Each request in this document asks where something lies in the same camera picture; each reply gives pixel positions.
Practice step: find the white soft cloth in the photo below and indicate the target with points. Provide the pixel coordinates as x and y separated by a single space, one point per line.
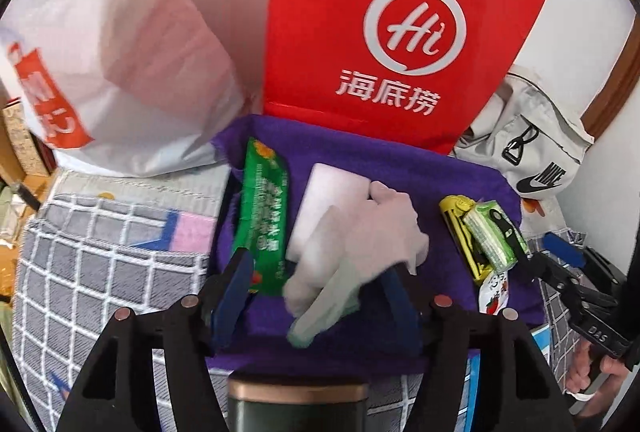
380 232

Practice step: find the dark green tin box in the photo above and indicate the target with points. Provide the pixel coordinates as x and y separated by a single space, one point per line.
300 412

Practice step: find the brown patterned box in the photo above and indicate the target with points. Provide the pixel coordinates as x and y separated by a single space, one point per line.
20 137

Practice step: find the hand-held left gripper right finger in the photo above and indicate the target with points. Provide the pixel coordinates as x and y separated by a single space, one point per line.
405 312

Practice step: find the grey checked bedsheet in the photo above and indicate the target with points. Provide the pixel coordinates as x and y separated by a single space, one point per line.
100 272

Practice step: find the person's right hand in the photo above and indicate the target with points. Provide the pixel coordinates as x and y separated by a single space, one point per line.
580 369

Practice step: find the green snack packet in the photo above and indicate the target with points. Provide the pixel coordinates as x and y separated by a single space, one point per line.
262 212

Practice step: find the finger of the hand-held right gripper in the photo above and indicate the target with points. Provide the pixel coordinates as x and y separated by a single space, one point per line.
560 244
505 227

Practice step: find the light green tissue packet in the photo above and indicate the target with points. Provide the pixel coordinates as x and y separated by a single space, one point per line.
487 237

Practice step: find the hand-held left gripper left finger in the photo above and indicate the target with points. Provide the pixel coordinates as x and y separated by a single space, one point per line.
230 307

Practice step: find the wooden door frame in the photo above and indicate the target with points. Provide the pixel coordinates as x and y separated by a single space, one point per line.
615 87

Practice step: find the grey backpack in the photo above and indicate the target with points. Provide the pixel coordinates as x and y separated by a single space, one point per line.
545 132

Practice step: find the blue tissue pack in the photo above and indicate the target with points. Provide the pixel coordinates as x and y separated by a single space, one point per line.
542 344

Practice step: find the white sponge block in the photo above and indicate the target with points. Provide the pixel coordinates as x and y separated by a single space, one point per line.
325 197

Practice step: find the small white red-print packet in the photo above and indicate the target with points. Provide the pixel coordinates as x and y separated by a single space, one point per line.
492 294

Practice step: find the purple towel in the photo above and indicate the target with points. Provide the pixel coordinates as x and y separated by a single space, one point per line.
390 172

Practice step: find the red paper bag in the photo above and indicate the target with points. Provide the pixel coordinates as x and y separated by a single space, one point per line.
325 12

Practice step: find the white plastic shopping bag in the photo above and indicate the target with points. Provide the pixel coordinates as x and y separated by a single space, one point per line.
100 12

